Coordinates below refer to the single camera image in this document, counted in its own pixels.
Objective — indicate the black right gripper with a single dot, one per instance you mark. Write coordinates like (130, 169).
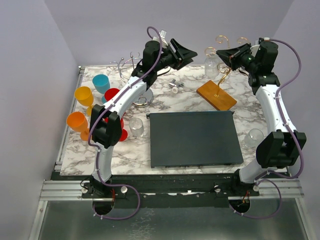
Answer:
(232, 56)

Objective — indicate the chrome wine glass rack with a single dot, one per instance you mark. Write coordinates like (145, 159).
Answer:
(125, 68)

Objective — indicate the yellow plastic wine glass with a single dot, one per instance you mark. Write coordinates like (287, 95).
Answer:
(85, 97)

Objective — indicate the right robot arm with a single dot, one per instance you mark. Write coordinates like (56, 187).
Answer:
(280, 153)

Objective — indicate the orange plastic wine glass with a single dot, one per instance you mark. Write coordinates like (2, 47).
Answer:
(78, 123)

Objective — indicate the red plastic wine glass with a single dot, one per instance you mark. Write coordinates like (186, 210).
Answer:
(122, 132)

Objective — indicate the blue plastic wine glass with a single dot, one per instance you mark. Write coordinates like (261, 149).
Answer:
(102, 84)

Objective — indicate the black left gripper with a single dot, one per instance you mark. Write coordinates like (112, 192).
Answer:
(183, 56)

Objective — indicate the dark grey flat box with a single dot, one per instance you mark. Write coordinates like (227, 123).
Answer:
(193, 139)

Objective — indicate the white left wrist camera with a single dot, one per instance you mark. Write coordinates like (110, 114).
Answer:
(161, 38)

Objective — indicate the aluminium extrusion rail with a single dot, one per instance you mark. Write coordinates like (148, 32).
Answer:
(61, 190)

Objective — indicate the small chrome metal fitting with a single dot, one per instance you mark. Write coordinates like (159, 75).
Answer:
(174, 84)

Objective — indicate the gold wire wooden-base rack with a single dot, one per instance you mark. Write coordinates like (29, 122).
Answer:
(211, 91)

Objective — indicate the clear ribbed wine glass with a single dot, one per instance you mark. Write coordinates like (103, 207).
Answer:
(136, 127)

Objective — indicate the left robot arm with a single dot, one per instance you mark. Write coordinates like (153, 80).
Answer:
(105, 128)

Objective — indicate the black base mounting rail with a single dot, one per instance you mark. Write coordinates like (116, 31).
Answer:
(167, 191)

